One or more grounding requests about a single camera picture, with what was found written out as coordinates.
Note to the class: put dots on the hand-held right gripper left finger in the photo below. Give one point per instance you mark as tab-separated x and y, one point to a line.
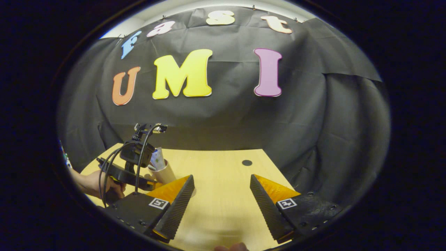
176	209

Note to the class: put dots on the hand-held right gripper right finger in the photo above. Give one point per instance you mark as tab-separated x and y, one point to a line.
268	209

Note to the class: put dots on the round brown coaster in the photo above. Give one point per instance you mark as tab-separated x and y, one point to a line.
193	192

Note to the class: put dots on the white toothpaste tube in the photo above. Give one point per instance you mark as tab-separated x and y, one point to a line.
158	158

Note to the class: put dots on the tan cup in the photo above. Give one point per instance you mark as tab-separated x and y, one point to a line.
165	176

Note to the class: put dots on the wooden desktop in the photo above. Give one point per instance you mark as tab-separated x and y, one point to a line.
223	195

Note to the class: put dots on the white plastic object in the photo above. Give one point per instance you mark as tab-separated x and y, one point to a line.
66	158

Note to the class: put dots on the black backdrop cloth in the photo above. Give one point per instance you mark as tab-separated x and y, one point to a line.
226	115

